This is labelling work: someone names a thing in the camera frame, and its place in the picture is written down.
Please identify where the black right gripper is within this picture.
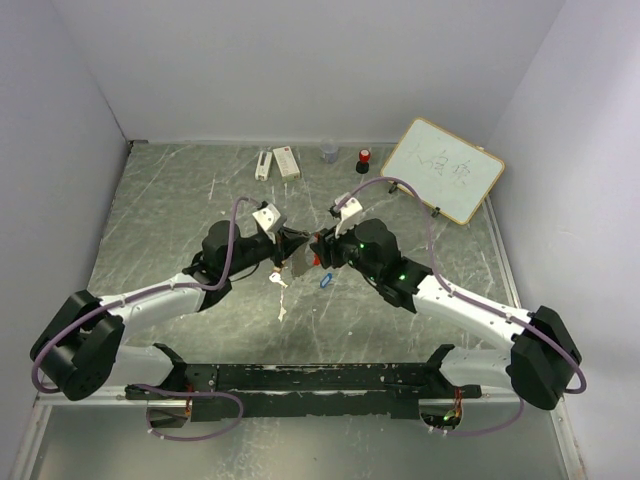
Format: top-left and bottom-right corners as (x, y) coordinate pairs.
(310, 216), (381, 283)

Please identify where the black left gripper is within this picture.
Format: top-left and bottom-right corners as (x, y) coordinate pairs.
(224, 225), (309, 277)

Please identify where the metal key holder red handle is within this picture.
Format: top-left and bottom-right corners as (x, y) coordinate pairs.
(290, 242), (316, 278)

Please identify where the blue key tag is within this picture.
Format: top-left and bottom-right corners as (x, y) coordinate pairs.
(319, 272), (333, 289)

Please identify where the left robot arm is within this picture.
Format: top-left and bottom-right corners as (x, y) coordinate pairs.
(30, 220), (311, 401)

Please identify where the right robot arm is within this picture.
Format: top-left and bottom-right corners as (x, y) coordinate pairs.
(311, 219), (582, 410)

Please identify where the red black stamp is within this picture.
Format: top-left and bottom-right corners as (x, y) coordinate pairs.
(356, 149), (371, 175)

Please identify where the green white staple box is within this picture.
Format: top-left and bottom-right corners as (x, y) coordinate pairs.
(272, 146), (301, 182)

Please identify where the white stapler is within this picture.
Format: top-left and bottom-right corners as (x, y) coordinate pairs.
(254, 151), (273, 182)

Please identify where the clear jar of clips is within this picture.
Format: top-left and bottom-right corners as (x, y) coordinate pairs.
(320, 138), (339, 164)

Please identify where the yellow framed whiteboard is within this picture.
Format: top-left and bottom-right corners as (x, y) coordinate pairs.
(381, 117), (505, 225)

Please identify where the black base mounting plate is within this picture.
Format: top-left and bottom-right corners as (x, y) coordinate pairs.
(124, 362), (484, 424)

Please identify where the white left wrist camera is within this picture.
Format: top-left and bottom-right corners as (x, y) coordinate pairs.
(252, 202), (287, 244)

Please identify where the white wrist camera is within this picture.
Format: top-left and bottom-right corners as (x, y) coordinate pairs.
(252, 202), (287, 244)
(329, 193), (363, 238)

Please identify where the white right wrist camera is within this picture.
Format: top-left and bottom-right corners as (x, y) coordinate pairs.
(329, 193), (363, 238)

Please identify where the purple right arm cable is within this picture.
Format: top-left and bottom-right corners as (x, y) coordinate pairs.
(333, 178), (587, 436)

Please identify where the aluminium rail frame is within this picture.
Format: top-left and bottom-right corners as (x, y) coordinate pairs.
(9, 199), (584, 480)

